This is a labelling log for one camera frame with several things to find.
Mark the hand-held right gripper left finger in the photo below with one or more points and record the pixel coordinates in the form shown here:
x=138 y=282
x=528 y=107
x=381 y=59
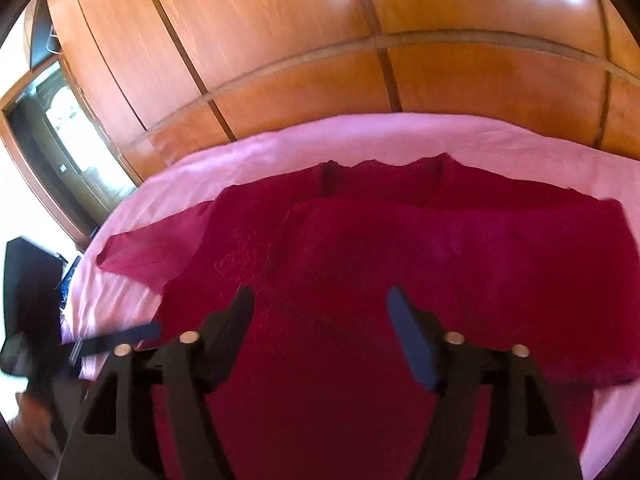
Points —
x=231 y=324

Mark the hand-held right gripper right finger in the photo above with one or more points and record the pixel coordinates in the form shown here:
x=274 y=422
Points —
x=411 y=340

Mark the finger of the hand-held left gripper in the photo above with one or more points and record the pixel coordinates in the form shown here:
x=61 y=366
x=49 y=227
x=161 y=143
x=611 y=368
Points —
x=125 y=336

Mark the dark red towel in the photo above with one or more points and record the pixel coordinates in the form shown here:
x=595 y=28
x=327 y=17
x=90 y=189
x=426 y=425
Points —
x=325 y=240

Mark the person's left forearm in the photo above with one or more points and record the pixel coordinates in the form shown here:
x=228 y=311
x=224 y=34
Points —
x=35 y=425

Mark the wood-framed mirror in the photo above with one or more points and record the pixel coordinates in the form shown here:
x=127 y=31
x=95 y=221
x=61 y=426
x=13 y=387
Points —
x=65 y=125

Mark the pink bed sheet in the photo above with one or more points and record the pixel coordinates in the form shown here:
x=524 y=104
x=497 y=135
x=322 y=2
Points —
x=350 y=140

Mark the wooden wardrobe doors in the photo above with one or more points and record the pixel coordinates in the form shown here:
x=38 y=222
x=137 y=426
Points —
x=275 y=25

